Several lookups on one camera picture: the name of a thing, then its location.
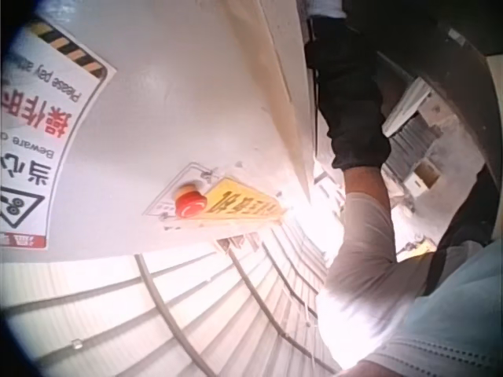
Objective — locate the person's left hand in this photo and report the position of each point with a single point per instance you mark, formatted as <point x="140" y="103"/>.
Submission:
<point x="349" y="102"/>

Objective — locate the person's left fingers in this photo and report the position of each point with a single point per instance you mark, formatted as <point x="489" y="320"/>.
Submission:
<point x="328" y="33"/>

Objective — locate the white cloth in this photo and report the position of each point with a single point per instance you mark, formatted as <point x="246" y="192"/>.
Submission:
<point x="326" y="8"/>

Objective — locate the grey ribbed conveyor grating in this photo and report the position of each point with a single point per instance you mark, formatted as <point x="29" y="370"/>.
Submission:
<point x="412" y="145"/>

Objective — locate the white machine housing panel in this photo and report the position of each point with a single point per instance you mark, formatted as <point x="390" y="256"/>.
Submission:
<point x="188" y="98"/>

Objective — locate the white box with brown opening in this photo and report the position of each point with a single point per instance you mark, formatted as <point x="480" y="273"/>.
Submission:
<point x="424" y="178"/>

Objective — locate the yellow label plate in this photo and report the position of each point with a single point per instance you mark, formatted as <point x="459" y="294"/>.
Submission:
<point x="239" y="202"/>

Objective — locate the clear button mounting plate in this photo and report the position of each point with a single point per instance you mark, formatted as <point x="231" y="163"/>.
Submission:
<point x="184" y="176"/>

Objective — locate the red emergency stop button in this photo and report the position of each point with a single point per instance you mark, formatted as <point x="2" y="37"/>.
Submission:
<point x="190" y="202"/>

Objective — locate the yellow floor object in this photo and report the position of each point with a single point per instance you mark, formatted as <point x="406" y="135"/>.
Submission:
<point x="418" y="251"/>

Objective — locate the white warning sign sticker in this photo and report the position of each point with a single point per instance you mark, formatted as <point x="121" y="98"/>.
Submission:
<point x="43" y="141"/>

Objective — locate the dark machine frame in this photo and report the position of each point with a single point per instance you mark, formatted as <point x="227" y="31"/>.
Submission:
<point x="444" y="47"/>

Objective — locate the grey metal rail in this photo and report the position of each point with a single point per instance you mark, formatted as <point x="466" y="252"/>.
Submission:
<point x="165" y="310"/>
<point x="255" y="286"/>

